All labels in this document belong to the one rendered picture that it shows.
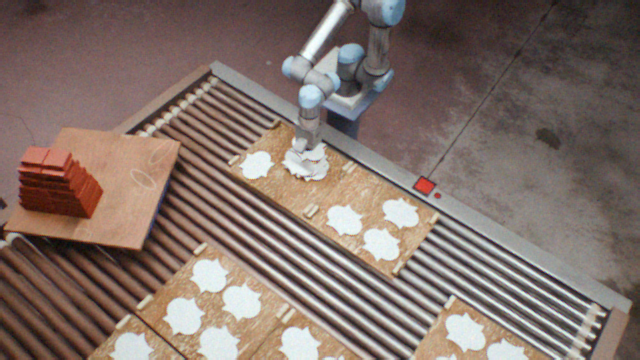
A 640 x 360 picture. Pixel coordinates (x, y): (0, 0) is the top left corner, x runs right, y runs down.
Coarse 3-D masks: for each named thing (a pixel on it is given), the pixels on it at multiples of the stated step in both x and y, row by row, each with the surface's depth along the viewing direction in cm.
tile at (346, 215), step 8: (336, 208) 210; (344, 208) 210; (328, 216) 207; (336, 216) 207; (344, 216) 208; (352, 216) 208; (360, 216) 208; (328, 224) 205; (336, 224) 205; (344, 224) 205; (352, 224) 206; (360, 224) 206; (344, 232) 203; (352, 232) 203
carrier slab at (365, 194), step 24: (360, 168) 223; (336, 192) 216; (360, 192) 216; (384, 192) 216; (384, 216) 209; (432, 216) 210; (336, 240) 202; (360, 240) 203; (408, 240) 203; (384, 264) 197
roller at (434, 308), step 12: (156, 120) 238; (168, 132) 235; (192, 144) 230; (204, 156) 227; (216, 168) 226; (240, 180) 220; (276, 204) 214; (288, 216) 212; (312, 228) 208; (324, 240) 206; (348, 252) 202; (360, 264) 200; (384, 276) 196; (396, 288) 195; (408, 288) 193; (420, 300) 191; (432, 312) 189
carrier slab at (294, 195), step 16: (288, 128) 236; (256, 144) 229; (272, 144) 230; (288, 144) 230; (240, 160) 224; (272, 160) 224; (336, 160) 226; (240, 176) 219; (272, 176) 219; (288, 176) 220; (336, 176) 220; (272, 192) 215; (288, 192) 215; (304, 192) 215; (320, 192) 215; (288, 208) 210; (304, 208) 211
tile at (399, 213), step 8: (400, 200) 213; (384, 208) 210; (392, 208) 211; (400, 208) 211; (408, 208) 211; (416, 208) 211; (392, 216) 208; (400, 216) 208; (408, 216) 209; (416, 216) 209; (400, 224) 206; (408, 224) 206; (416, 224) 207
